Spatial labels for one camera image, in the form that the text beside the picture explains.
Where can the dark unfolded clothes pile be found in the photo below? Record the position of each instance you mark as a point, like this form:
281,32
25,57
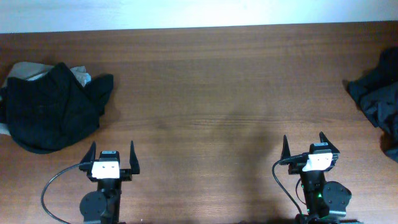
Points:
376,95

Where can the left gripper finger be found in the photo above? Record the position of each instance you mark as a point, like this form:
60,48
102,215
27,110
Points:
89,157
133,160

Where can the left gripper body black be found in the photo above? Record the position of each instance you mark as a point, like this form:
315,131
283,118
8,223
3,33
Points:
125,174

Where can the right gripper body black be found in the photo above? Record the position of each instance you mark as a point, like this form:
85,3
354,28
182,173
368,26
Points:
294,168

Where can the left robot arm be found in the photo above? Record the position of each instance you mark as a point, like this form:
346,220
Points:
102,206

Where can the black folded shirt on pile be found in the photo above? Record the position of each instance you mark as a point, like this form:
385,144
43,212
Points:
54,111

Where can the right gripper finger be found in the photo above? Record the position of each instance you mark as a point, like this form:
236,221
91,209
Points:
326,142
285,154

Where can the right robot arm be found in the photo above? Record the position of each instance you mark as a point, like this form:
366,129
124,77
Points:
326,201

